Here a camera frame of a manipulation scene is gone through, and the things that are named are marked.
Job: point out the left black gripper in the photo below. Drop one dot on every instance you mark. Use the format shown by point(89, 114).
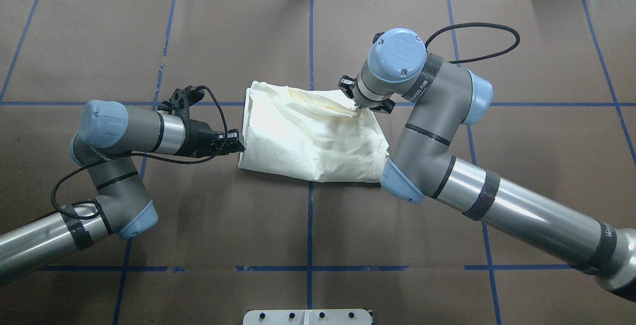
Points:
point(198, 138)

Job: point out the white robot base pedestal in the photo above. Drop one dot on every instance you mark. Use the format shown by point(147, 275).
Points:
point(309, 317)

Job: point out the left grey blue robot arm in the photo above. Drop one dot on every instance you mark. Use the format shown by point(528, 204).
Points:
point(109, 136)

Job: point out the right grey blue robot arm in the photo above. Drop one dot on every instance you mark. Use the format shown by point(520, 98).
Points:
point(445, 96)

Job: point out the cream long-sleeve cat shirt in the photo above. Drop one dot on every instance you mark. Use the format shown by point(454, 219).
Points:
point(319, 136)

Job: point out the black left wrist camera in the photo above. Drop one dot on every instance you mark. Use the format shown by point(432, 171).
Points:
point(181, 100)

